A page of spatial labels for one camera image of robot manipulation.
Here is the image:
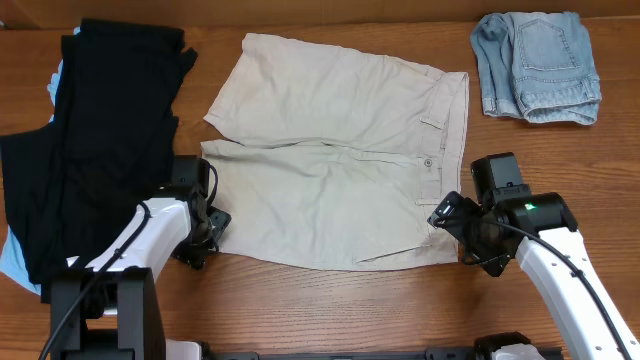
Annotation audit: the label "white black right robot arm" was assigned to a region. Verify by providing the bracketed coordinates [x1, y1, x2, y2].
[428, 192, 639, 359]

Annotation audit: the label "black garment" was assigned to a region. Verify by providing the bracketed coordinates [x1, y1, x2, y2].
[0, 18, 199, 305]

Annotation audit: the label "beige khaki shorts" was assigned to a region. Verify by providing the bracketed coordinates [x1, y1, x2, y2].
[201, 33, 469, 271]

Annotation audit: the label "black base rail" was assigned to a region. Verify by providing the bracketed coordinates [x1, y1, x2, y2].
[199, 344, 564, 360]

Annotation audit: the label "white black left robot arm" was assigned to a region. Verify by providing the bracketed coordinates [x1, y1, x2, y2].
[40, 197, 231, 360]

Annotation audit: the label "light blue garment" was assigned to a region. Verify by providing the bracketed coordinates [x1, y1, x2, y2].
[1, 27, 82, 294]

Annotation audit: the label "folded light blue jeans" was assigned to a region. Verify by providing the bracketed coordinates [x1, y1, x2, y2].
[470, 12, 602, 126]

